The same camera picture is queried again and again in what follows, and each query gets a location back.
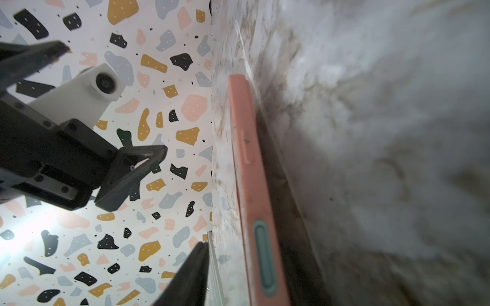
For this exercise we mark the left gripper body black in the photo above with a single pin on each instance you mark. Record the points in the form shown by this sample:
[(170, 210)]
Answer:
[(60, 164)]

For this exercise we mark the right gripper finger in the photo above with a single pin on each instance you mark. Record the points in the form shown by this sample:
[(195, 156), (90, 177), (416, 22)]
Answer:
[(189, 286)]

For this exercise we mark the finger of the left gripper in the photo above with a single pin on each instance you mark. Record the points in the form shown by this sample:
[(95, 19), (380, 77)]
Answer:
[(21, 61), (129, 167)]

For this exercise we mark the pink case phone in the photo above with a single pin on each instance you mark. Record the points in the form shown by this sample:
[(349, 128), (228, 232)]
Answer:
[(281, 266)]

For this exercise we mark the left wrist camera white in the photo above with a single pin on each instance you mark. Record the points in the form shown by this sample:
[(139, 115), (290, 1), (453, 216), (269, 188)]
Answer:
[(85, 98)]

